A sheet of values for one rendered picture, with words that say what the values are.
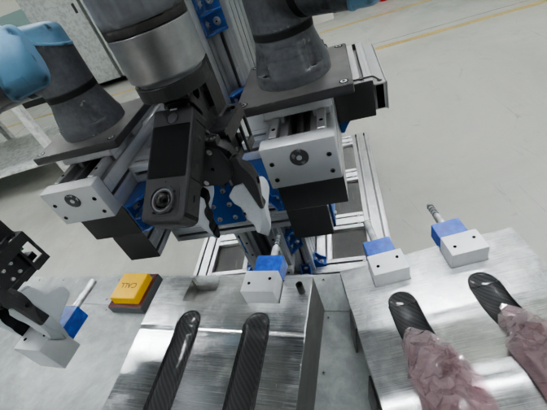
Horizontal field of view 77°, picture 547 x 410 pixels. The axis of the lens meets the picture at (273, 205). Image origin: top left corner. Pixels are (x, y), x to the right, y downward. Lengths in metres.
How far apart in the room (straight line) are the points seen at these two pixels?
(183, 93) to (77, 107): 0.57
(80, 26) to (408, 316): 5.88
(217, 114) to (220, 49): 0.52
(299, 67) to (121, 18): 0.42
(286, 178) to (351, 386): 0.35
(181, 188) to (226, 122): 0.10
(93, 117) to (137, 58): 0.58
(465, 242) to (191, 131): 0.40
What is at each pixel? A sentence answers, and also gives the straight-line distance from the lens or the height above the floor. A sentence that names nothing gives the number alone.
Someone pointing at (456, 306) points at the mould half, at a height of 0.86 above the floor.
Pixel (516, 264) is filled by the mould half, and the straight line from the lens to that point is 0.57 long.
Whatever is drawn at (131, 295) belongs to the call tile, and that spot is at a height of 0.84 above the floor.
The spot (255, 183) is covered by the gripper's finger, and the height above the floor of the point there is 1.09.
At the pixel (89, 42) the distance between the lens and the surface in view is 6.11.
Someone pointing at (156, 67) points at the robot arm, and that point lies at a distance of 0.32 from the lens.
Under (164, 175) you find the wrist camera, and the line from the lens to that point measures 0.32.
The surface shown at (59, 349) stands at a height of 0.93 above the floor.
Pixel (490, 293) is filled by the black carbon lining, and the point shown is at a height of 0.85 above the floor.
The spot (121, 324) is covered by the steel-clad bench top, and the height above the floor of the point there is 0.80.
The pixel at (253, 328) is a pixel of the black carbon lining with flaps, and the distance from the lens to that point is 0.50.
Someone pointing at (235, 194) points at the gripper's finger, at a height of 1.08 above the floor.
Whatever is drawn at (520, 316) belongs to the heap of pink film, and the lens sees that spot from 0.49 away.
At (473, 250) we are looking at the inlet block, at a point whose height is 0.88.
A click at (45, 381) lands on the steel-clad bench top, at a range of 0.80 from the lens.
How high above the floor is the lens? 1.29
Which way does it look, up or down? 39 degrees down
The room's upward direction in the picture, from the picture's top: 21 degrees counter-clockwise
